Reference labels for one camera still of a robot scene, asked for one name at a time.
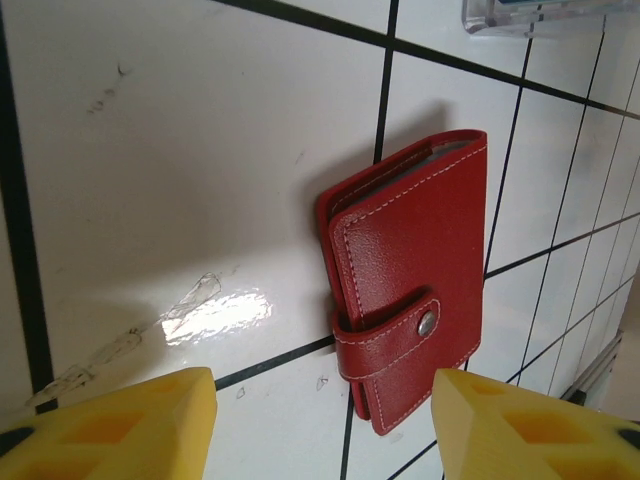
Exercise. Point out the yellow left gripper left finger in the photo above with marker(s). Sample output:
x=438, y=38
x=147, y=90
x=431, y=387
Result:
x=125, y=430

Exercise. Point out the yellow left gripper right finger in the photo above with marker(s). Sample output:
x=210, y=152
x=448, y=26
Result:
x=525, y=440

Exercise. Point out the red leather card holder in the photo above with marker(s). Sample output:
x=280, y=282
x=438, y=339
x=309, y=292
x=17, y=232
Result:
x=415, y=250

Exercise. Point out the blue card in stand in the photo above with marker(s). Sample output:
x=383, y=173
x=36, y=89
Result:
x=520, y=2

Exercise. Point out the clear acrylic tray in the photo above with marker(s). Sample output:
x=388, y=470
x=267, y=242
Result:
x=500, y=21

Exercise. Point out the aluminium front rail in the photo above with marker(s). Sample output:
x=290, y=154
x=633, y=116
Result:
x=600, y=365

